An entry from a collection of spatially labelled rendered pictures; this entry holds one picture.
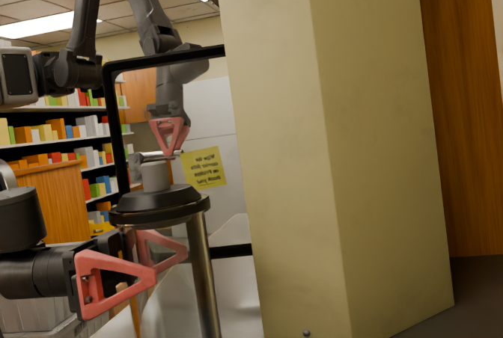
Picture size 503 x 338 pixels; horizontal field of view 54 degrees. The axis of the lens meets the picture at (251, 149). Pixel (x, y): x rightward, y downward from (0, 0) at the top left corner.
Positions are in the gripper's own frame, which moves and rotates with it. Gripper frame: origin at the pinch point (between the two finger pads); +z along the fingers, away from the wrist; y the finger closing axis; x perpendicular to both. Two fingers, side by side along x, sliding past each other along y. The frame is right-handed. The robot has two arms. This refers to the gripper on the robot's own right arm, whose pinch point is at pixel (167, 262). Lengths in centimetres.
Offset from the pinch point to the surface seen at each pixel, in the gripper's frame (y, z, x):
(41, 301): 164, -145, 60
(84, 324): 192, -142, 84
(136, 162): 36.3, -19.7, -9.6
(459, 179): 47, 38, 1
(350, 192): 12.1, 19.9, -3.8
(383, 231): 15.5, 23.3, 2.2
